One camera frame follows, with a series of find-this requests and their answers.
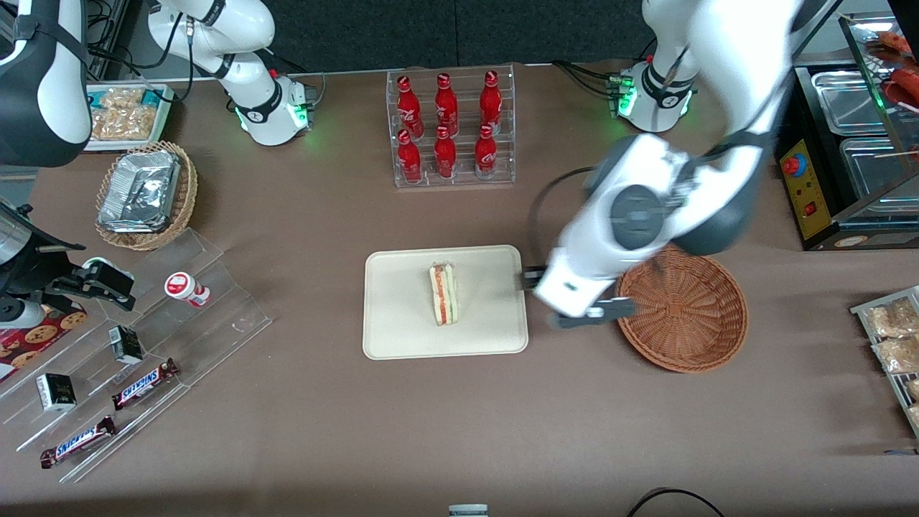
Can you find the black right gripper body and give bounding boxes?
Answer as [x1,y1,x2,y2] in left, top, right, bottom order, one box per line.
[0,241,81,303]

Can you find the triangular sandwich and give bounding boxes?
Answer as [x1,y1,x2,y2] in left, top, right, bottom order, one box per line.
[429,262,460,327]

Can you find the light wicker basket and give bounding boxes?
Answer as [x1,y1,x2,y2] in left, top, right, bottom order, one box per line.
[95,141,198,251]

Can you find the brown wicker basket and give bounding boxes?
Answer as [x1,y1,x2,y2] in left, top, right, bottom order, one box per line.
[615,244,749,373]

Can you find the cream plastic tray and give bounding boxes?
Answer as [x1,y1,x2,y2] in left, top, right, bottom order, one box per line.
[363,245,530,360]

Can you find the white snack tray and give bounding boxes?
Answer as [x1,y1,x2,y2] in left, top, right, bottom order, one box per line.
[85,83,175,153]

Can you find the metal snack tray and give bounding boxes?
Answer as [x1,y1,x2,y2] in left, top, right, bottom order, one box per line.
[851,286,919,439]

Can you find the small black box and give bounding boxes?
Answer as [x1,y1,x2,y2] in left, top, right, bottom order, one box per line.
[36,373,77,412]
[108,325,144,365]

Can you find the red cookie box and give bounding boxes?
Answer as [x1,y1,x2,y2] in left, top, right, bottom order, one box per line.
[0,305,88,383]

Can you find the small red white bottle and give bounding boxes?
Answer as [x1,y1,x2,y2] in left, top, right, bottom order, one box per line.
[164,272,211,308]

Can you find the stacked foil containers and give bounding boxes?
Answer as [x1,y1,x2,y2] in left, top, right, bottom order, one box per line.
[98,149,182,233]

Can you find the Snickers bar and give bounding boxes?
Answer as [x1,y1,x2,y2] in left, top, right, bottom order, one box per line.
[39,416,117,470]
[111,358,179,411]

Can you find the clear acrylic bottle rack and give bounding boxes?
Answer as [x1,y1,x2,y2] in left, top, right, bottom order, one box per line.
[386,64,516,189]

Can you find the clear acrylic stepped shelf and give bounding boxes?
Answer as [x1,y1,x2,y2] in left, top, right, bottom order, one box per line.
[0,228,274,484]

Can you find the red cola bottle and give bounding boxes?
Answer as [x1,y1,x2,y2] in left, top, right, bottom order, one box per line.
[397,129,423,184]
[434,126,458,180]
[434,73,460,136]
[480,70,503,134]
[475,124,498,180]
[396,75,423,137]

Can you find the clear bagged snack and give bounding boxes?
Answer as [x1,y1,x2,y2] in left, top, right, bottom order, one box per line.
[92,88,148,111]
[872,336,919,374]
[90,106,159,141]
[864,298,919,338]

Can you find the black food warmer cabinet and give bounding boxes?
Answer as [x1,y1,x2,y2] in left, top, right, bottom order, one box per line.
[778,0,919,251]

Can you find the steel food pan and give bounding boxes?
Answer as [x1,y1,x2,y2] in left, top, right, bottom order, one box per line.
[811,70,895,136]
[840,136,919,200]

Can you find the orange fried food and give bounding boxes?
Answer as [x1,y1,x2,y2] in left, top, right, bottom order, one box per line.
[866,30,919,108]

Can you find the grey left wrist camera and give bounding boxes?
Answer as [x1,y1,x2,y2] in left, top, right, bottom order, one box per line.
[551,297,638,330]

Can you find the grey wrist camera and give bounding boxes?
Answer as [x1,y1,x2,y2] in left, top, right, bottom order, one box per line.
[0,297,45,330]
[551,297,638,330]

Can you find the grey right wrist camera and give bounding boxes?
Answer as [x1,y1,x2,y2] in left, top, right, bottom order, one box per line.
[0,297,45,330]

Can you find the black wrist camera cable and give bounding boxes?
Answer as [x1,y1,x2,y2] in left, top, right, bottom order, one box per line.
[528,167,611,270]

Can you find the black base cable bundle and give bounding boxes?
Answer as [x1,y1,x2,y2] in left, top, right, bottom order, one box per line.
[551,60,627,98]

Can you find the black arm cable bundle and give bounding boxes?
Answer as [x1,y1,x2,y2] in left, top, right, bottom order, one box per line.
[85,0,199,103]

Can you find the black floor cable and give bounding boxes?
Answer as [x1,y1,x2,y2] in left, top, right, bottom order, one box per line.
[626,488,726,517]

